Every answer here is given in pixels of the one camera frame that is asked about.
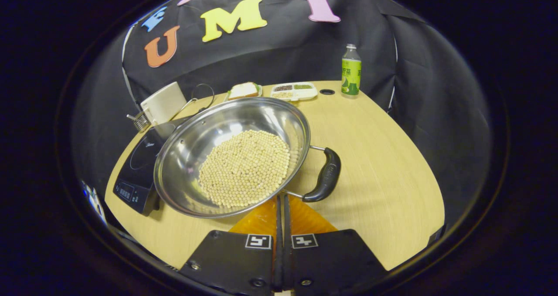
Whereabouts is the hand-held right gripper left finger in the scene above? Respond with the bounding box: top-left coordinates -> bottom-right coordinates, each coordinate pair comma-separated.
178,194 -> 284,294

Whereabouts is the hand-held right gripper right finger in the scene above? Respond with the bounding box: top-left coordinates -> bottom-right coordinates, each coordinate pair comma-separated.
283,194 -> 389,294

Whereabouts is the stainless steel pot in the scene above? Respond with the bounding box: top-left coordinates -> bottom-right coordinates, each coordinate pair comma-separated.
153,97 -> 342,219

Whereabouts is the black induction cooktop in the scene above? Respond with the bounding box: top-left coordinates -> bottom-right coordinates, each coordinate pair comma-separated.
112,115 -> 192,215

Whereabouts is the pile of soybeans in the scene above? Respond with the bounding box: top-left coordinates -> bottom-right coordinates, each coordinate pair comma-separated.
198,129 -> 291,208

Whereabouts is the pale green plate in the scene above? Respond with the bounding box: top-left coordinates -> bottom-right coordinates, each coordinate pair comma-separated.
224,83 -> 263,102

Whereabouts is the sandwich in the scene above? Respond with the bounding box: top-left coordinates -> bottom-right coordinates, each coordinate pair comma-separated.
228,82 -> 259,99

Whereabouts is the white divided grain tray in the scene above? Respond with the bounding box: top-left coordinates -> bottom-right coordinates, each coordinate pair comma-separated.
270,82 -> 318,102

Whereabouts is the green drink bottle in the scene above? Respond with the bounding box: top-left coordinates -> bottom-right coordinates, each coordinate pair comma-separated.
341,44 -> 362,99

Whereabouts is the black backdrop cloth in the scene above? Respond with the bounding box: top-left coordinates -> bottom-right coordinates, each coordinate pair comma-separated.
70,0 -> 493,227

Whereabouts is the black power cable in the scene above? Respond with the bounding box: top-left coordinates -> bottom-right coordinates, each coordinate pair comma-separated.
191,83 -> 215,113

